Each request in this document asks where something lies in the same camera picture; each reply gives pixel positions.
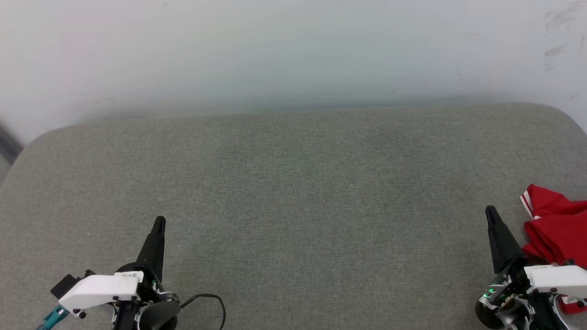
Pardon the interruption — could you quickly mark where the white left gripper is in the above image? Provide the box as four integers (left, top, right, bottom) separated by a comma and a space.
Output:
59, 216, 180, 319

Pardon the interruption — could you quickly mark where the red garment with white trim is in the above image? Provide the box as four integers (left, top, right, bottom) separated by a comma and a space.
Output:
520, 184, 587, 315

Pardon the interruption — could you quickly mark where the grey fabric sofa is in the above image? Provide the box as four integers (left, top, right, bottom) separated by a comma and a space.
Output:
0, 103, 587, 330

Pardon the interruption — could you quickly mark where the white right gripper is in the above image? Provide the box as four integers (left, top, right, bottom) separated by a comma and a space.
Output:
479, 205, 587, 313

